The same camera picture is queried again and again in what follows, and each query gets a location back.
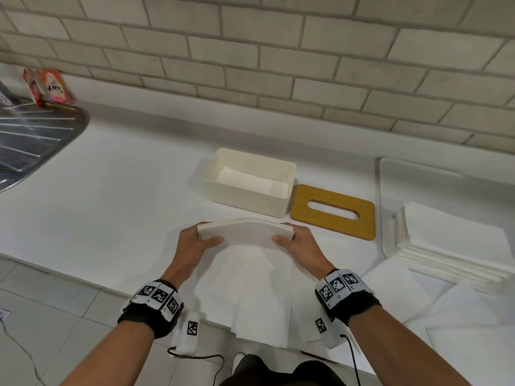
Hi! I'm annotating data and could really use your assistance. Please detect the black cable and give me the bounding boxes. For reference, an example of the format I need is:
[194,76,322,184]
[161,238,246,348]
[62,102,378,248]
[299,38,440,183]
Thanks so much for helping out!
[340,335,363,386]
[167,347,226,386]

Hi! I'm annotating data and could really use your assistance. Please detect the unfolded white tissue sheets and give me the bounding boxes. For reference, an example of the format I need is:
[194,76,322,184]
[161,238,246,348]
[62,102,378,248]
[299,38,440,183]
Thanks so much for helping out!
[193,242,319,350]

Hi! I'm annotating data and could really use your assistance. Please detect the stack of white tissues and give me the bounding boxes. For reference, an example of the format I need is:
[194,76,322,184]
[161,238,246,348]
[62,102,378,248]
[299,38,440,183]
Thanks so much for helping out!
[197,218,296,251]

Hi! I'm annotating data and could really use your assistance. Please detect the grey cable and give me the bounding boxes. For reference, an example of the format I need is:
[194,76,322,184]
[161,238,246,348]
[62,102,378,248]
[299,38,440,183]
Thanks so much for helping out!
[0,317,42,386]

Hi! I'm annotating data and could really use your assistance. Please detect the loose white napkin sheet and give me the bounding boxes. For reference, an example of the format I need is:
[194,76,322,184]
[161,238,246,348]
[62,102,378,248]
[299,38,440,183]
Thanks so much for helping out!
[426,283,515,386]
[363,260,433,327]

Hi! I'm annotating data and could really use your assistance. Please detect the white plastic tissue box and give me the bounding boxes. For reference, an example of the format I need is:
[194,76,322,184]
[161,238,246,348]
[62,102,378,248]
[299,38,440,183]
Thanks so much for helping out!
[201,148,297,218]

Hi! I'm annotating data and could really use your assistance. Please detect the white plastic tray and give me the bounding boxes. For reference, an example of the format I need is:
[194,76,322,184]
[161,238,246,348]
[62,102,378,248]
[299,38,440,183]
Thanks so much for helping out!
[376,157,515,260]

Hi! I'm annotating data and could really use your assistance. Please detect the right wrist band with markers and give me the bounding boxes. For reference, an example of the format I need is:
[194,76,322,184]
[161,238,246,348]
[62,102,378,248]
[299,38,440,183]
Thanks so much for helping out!
[314,268,382,350]

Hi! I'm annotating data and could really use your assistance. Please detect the person's black trousers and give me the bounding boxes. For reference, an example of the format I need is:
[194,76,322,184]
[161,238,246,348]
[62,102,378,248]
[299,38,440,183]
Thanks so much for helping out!
[218,353,335,386]

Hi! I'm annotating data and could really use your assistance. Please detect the person's left hand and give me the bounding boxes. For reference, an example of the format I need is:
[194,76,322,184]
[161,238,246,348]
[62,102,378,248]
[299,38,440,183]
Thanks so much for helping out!
[161,224,225,288]

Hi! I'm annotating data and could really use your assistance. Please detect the stainless steel sink drainboard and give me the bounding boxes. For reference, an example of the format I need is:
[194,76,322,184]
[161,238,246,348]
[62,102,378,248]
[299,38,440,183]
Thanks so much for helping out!
[0,79,90,194]

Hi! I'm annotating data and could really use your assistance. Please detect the person's right hand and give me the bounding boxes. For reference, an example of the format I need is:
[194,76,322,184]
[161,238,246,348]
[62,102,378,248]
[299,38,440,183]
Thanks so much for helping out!
[271,226,336,283]

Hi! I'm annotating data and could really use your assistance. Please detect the orange detergent packet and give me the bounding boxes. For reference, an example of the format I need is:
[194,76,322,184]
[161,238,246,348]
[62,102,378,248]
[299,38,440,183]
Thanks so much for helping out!
[39,69,75,106]
[23,68,46,107]

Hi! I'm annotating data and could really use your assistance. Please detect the pile of folded white napkins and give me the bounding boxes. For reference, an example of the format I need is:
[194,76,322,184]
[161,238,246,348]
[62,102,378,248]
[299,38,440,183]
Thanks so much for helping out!
[385,202,515,296]

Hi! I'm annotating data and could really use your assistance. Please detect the wooden tissue box lid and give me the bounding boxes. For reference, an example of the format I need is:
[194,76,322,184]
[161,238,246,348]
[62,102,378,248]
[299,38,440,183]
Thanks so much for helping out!
[290,184,376,241]

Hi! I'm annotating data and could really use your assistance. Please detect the person's left forearm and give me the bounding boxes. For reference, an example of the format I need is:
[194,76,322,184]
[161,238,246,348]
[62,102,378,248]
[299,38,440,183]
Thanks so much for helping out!
[58,321,156,386]

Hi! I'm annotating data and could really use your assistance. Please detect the wrist band with markers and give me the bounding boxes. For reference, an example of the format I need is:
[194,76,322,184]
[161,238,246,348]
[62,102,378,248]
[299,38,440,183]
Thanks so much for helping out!
[314,268,382,350]
[117,279,200,357]

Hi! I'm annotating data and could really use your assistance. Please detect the person's right forearm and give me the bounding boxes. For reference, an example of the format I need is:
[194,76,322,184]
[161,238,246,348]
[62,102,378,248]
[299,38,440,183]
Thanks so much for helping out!
[348,305,474,386]

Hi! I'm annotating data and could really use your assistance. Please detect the left wrist band with markers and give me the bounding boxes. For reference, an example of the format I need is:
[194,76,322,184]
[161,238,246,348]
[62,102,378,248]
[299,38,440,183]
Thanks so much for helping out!
[117,279,200,357]

